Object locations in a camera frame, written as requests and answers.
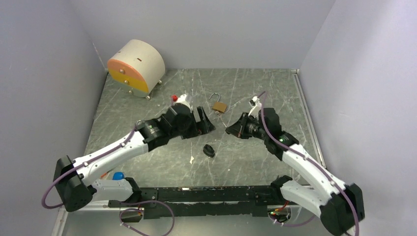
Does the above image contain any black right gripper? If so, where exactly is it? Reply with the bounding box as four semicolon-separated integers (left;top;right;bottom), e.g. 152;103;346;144
226;112;268;141

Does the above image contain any black padlock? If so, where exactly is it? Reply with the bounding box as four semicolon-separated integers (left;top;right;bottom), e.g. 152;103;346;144
203;144;215;158

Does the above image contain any large brass padlock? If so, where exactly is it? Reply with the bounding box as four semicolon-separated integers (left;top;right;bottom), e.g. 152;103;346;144
209;92;227;114

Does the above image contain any small brass padlock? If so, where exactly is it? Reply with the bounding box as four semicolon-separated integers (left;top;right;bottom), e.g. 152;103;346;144
135;120;144;129

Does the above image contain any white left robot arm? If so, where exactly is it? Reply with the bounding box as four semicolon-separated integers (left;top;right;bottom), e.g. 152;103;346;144
53;104;215;212

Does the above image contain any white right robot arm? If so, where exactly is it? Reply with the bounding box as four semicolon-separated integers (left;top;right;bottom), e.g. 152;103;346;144
225;108;365;236

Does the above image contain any round cream drawer cabinet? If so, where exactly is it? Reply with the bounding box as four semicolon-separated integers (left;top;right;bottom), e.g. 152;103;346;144
107;39;166;100

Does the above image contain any blue round cap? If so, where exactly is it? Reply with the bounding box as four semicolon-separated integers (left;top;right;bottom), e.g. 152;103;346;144
112;172;125;180

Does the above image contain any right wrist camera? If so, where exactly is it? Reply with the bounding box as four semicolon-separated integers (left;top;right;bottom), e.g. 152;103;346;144
248;96;262;118

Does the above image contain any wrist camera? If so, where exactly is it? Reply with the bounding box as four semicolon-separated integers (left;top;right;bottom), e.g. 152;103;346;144
171;94;193;110
248;96;262;118

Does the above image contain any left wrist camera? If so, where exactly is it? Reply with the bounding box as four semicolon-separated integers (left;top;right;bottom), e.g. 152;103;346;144
171;94;193;110

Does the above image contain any black base frame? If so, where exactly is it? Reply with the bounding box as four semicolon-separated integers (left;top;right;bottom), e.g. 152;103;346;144
108;185;297;223

